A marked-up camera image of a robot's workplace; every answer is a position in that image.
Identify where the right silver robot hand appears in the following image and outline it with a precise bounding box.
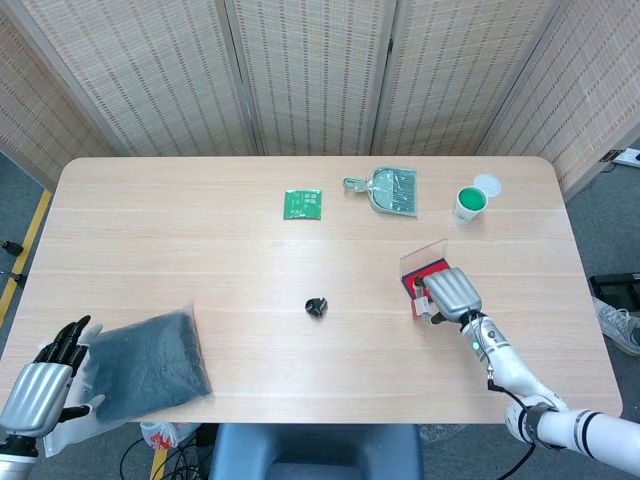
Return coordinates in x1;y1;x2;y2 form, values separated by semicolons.
422;267;484;325

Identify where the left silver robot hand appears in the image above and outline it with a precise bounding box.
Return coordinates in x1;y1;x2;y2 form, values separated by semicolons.
0;314;94;439

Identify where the black box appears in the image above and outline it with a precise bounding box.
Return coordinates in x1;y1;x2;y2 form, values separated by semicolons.
588;271;640;301

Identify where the red ink pad clear lid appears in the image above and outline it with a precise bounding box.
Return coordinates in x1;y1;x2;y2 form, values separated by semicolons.
399;238;451;302

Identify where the paper cup with green inside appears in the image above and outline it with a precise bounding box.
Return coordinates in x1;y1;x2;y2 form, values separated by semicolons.
452;185;489;225

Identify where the grey-green dustpan in plastic wrap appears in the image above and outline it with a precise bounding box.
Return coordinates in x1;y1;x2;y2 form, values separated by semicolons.
342;166;419;220

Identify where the white round cup lid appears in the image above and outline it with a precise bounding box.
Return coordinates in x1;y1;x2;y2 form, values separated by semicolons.
472;172;503;198

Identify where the plastic bag of dark granules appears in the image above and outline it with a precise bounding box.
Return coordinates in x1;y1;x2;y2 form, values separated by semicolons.
42;301;216;457

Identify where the red and white plastic bag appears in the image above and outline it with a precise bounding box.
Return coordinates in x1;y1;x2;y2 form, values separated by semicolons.
139;421;199;449

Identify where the clear plastic wrap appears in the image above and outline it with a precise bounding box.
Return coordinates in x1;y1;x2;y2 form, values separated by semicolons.
422;423;481;446

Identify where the grey sneaker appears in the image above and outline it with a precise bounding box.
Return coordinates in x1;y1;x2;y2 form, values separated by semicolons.
592;295;640;356

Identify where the green flat packet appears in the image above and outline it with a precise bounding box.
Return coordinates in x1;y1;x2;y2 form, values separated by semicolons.
282;188;323;221

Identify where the blue padded chair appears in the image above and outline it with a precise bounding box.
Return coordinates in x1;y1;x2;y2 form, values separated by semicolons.
207;423;426;480

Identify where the woven folding screen panel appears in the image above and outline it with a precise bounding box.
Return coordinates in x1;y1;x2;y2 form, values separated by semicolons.
4;0;264;157
223;0;399;156
474;0;640;194
0;9;116;186
369;0;569;157

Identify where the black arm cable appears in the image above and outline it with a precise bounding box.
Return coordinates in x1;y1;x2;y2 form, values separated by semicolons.
487;367;539;480

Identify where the black floor cable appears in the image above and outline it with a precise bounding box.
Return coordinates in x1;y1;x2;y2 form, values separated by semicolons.
119;434;211;480

